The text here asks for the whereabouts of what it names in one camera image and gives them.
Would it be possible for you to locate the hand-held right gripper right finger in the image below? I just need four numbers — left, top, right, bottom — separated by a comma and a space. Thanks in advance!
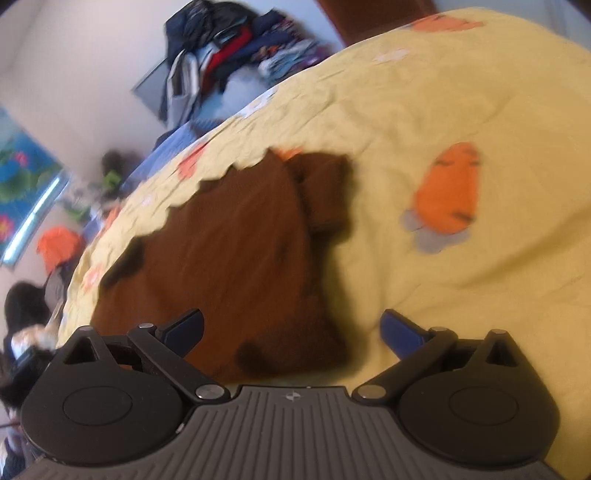
351, 308, 525, 407

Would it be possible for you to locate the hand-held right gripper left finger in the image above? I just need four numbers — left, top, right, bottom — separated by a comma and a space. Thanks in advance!
60, 308, 232, 407

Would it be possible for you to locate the brown knit sweater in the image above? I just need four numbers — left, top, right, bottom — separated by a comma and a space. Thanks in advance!
90, 147, 358, 386

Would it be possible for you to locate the pile of clothes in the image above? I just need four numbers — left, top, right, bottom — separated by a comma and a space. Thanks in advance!
159, 0, 345, 130

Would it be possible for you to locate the orange bag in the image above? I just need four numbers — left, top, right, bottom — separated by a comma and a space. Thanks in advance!
37, 226, 86, 273

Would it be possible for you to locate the dark cloth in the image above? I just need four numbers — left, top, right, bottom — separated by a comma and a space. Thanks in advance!
0, 282, 58, 416

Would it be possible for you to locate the green chair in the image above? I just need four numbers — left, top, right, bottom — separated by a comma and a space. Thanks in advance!
62, 171, 122, 223

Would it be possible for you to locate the blue quilt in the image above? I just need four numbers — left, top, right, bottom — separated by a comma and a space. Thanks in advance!
124, 122, 208, 185

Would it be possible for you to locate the dark plush toy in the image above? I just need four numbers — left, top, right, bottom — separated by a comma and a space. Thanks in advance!
102, 150, 139, 185

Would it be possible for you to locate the yellow printed blanket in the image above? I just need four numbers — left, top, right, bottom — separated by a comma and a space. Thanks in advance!
58, 7, 591, 480

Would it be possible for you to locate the grey framed panel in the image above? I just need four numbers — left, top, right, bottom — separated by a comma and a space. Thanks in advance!
133, 60, 169, 123

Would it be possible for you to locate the brown wooden door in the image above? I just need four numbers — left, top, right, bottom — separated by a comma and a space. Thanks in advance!
316, 0, 437, 47

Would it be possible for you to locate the lotus wall poster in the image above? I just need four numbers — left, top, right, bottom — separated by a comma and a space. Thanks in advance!
0, 107, 63, 243

